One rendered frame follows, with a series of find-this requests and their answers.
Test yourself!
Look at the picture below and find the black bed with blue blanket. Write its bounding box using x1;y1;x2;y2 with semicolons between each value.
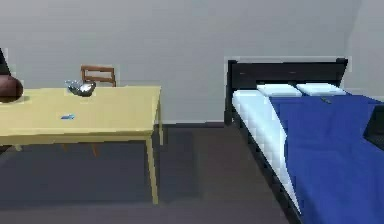
224;57;384;224

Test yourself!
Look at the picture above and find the yellow wooden table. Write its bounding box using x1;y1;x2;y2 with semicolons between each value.
0;85;165;206

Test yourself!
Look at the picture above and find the white pillow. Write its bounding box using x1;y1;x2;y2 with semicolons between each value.
296;82;348;97
256;83;303;98

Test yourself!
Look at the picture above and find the brown wooden chair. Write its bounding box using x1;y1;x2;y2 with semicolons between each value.
61;64;117;158

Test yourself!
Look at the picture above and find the black laptop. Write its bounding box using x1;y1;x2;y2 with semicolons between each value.
363;104;384;151

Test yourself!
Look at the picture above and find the dark brown table lamp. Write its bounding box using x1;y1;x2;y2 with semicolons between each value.
0;47;24;103

